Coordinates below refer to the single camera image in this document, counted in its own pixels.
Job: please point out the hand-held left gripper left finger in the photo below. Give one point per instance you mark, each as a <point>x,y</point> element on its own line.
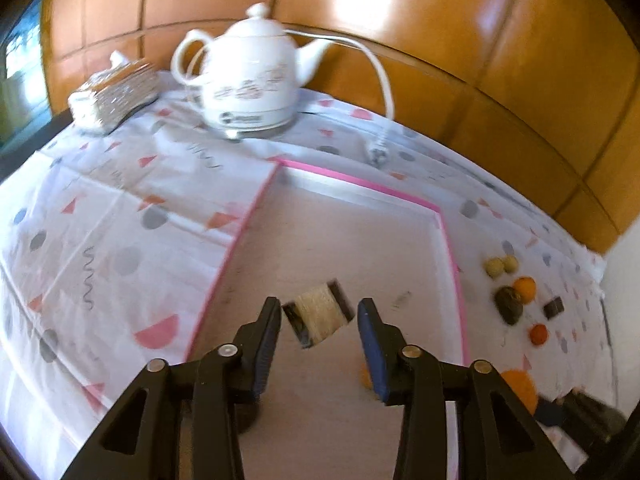
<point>265,355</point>

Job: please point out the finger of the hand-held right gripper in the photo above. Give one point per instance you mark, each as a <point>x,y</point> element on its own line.
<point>549,413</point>

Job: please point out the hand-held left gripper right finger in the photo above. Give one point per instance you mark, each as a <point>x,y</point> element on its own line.
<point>372,355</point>

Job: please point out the large orange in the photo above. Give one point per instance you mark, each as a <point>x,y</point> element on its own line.
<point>520,387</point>

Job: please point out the small red-orange fruit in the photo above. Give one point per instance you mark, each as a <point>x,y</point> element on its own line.
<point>538,335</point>

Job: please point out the brown cube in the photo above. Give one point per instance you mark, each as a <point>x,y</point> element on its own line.
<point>553,308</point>

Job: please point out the dark avocado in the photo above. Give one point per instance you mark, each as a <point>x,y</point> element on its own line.
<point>509,306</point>

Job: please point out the pink-edged tray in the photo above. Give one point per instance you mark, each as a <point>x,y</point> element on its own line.
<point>340,240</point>

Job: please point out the mandarin orange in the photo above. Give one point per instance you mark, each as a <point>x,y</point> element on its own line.
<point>526,288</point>

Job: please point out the yellow-brown round fruit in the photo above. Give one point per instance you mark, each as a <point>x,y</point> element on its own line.
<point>510,263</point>
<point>493,267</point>

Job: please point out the dark and cream block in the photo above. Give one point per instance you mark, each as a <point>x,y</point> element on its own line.
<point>320,315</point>

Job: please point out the patterned white tablecloth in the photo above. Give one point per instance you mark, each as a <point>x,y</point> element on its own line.
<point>125,210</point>

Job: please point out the white power plug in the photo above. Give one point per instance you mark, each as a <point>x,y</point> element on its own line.
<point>378,152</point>

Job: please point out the white electric kettle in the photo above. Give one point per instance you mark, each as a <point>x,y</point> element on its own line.
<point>250,75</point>

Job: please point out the silver tissue box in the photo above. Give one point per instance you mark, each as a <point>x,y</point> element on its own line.
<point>115,95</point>

